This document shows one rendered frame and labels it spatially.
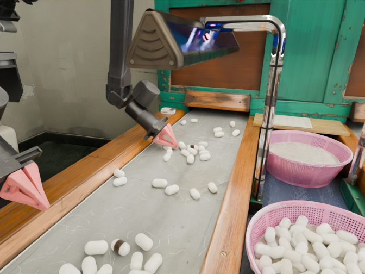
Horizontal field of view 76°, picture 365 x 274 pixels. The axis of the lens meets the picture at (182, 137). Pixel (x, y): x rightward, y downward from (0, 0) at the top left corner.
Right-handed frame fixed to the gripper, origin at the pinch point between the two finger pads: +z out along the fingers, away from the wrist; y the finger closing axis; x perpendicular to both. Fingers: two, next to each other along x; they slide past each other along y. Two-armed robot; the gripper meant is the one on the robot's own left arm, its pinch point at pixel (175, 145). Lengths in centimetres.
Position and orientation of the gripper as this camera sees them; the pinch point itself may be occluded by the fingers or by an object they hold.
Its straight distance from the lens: 76.1
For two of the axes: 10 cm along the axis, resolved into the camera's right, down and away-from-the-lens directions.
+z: 7.4, 6.7, 0.1
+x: -5.8, 6.5, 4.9
